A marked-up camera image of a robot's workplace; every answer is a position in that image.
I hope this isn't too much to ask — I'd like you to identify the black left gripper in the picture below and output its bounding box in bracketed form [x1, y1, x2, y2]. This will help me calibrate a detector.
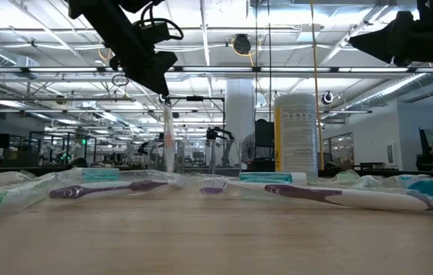
[92, 5, 179, 96]

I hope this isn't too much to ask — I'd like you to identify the purple toothbrush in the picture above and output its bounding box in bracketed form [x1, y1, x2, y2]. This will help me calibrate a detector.
[49, 179, 170, 200]
[199, 177, 433, 215]

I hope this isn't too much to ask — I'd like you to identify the teal toothpaste tube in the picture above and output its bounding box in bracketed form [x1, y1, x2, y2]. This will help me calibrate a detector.
[238, 171, 309, 185]

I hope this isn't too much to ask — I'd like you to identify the background robot station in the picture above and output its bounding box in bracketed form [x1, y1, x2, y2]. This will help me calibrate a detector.
[28, 131, 98, 166]

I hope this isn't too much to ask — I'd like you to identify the clear acrylic organizer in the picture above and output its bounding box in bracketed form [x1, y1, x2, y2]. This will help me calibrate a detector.
[153, 139, 244, 176]

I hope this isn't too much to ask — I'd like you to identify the black monitor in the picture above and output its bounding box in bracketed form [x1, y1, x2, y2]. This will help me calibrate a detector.
[254, 120, 276, 148]

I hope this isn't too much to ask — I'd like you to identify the white wipes canister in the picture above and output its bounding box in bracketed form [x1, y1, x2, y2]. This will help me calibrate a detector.
[273, 92, 319, 179]

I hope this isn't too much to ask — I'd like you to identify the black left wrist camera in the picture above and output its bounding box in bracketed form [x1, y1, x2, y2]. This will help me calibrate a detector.
[136, 18, 172, 44]

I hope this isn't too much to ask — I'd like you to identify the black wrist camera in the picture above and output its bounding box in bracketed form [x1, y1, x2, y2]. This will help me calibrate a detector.
[416, 0, 433, 22]
[136, 18, 172, 44]

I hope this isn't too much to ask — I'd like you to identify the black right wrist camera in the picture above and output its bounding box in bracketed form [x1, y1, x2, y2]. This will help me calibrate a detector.
[416, 0, 433, 22]

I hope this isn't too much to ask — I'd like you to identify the black left camera cable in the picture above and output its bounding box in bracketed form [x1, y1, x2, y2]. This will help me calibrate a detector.
[134, 0, 185, 41]

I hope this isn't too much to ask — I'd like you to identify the black background station frame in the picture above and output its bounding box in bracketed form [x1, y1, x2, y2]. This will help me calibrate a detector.
[162, 95, 227, 169]

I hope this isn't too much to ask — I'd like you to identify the black ceiling cable reel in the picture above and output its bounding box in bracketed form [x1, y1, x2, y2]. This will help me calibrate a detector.
[232, 33, 253, 56]

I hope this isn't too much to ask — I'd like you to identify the thin black hanging cable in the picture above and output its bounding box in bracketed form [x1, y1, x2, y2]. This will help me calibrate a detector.
[254, 0, 259, 123]

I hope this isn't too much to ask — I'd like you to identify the black aluminium table frame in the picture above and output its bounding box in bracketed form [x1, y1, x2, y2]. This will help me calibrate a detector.
[0, 164, 433, 180]

